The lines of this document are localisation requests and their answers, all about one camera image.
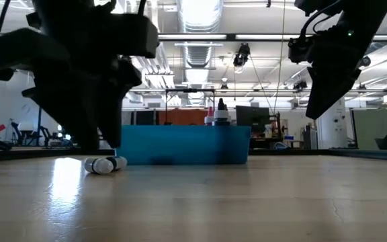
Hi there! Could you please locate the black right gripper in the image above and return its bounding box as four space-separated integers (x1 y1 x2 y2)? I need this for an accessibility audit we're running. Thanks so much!
306 9 387 120

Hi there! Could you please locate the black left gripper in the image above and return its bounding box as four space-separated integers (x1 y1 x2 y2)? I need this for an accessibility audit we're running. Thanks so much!
21 0 143 151

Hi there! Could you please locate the large blue food coloring bottle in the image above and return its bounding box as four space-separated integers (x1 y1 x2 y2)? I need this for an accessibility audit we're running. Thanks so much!
213 98 231 126

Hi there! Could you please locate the white round column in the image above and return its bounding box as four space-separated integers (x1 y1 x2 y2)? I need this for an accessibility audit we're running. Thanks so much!
316 97 349 150

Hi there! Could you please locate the grey-green partition panel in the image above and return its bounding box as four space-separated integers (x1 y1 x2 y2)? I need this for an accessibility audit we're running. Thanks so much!
351 109 387 152

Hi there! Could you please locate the black computer monitor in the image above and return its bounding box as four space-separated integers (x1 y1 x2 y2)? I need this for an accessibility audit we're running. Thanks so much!
235 106 270 134

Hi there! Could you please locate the orange partition panel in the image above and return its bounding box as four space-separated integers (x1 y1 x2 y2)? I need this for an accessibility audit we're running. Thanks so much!
158 109 211 126

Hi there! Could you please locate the teal plastic bin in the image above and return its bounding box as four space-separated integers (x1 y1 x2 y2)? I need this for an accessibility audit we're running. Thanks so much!
116 125 251 165

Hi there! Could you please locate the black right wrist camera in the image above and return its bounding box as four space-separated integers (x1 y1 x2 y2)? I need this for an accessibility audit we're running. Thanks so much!
288 33 315 65

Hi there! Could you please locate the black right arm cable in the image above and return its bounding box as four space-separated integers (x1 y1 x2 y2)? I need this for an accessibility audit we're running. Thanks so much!
299 0 344 38

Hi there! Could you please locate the black overhead camera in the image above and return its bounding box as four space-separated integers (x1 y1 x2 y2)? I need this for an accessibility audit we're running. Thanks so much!
232 42 251 68

